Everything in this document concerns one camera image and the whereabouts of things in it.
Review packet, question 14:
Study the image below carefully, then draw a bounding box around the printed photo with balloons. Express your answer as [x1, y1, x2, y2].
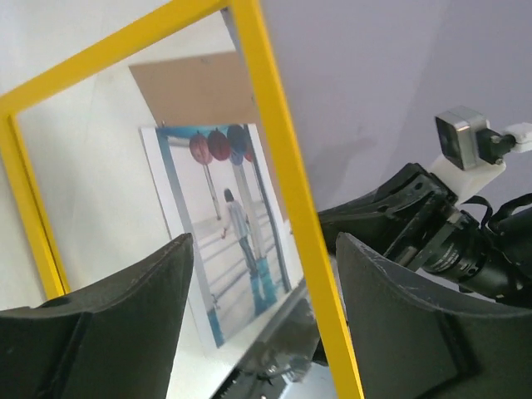
[140, 123, 302, 351]

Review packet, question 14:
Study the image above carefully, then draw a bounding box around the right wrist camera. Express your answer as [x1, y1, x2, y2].
[427, 106, 532, 204]

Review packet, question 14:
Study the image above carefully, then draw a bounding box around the yellow wooden picture frame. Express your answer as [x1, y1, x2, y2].
[1, 1, 363, 398]

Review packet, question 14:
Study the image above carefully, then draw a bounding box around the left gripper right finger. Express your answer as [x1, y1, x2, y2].
[336, 233, 531, 398]

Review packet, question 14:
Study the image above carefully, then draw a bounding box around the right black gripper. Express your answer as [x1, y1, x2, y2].
[318, 163, 457, 270]

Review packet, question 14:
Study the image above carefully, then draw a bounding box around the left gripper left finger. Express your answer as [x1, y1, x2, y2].
[1, 234, 194, 398]

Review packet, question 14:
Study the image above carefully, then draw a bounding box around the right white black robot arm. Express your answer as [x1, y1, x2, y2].
[318, 163, 531, 308]

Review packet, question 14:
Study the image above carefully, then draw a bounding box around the brown cardboard backing board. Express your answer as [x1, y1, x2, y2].
[130, 51, 288, 219]

